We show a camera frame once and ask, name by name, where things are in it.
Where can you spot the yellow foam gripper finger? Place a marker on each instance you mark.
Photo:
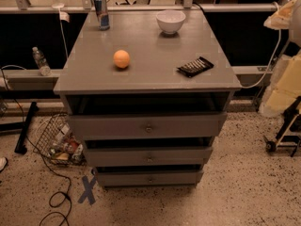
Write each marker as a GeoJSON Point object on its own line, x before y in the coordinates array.
{"type": "Point", "coordinates": [281, 18]}

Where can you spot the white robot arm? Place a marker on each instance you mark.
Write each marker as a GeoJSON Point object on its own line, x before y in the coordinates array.
{"type": "Point", "coordinates": [295, 24]}

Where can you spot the white bowl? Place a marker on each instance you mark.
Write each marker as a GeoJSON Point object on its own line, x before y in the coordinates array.
{"type": "Point", "coordinates": [170, 21]}

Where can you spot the wheeled cart base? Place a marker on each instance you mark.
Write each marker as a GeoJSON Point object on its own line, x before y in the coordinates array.
{"type": "Point", "coordinates": [283, 140]}

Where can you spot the grey drawer cabinet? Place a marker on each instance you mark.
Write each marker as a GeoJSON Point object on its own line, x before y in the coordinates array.
{"type": "Point", "coordinates": [147, 124]}

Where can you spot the orange fruit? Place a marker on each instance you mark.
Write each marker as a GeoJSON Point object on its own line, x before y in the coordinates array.
{"type": "Point", "coordinates": [121, 59]}

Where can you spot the blue energy drink can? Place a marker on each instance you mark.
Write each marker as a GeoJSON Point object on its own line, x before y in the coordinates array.
{"type": "Point", "coordinates": [102, 14]}

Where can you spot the clear plastic water bottle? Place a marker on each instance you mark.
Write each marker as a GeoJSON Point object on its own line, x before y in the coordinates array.
{"type": "Point", "coordinates": [41, 61]}

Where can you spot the blue tape cross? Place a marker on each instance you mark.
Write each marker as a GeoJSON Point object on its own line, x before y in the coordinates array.
{"type": "Point", "coordinates": [87, 194]}

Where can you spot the black stand leg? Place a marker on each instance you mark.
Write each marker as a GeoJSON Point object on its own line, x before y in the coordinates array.
{"type": "Point", "coordinates": [20, 147]}

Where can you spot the wire basket with snacks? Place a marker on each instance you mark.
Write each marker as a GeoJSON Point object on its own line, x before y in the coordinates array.
{"type": "Point", "coordinates": [57, 143]}

